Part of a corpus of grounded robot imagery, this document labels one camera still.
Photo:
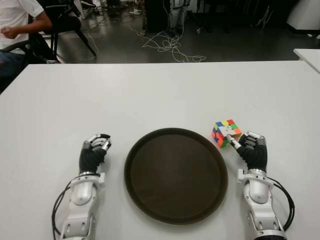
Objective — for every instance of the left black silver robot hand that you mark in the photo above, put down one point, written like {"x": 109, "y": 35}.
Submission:
{"x": 91, "y": 157}

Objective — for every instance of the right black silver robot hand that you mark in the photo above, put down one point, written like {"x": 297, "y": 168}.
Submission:
{"x": 255, "y": 156}

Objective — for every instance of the multicoloured Rubik's cube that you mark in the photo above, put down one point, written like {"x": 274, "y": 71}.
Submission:
{"x": 226, "y": 130}

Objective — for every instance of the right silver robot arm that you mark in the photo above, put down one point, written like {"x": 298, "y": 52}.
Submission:
{"x": 258, "y": 190}

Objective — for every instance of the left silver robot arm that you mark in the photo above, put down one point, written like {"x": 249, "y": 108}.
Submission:
{"x": 82, "y": 192}

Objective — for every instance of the dark brown round plate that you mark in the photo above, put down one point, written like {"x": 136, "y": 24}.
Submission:
{"x": 175, "y": 175}

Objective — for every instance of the white side table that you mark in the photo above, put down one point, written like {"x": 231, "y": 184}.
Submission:
{"x": 310, "y": 57}

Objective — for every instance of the black office chair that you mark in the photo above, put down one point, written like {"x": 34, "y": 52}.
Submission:
{"x": 67, "y": 22}

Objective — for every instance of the dark wheeled rack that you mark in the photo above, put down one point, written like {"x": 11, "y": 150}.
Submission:
{"x": 207, "y": 15}

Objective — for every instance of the white cabinet with black base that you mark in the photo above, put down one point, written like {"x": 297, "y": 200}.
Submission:
{"x": 305, "y": 15}

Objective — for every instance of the white power strip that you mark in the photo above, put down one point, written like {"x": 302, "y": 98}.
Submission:
{"x": 134, "y": 12}

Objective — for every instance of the black cabinet on casters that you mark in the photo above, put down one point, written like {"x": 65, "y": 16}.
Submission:
{"x": 155, "y": 15}

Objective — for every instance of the seated person in white shirt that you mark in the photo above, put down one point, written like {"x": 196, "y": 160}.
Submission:
{"x": 15, "y": 15}

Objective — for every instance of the grey leaning metal frame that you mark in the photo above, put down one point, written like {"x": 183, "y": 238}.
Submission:
{"x": 265, "y": 17}

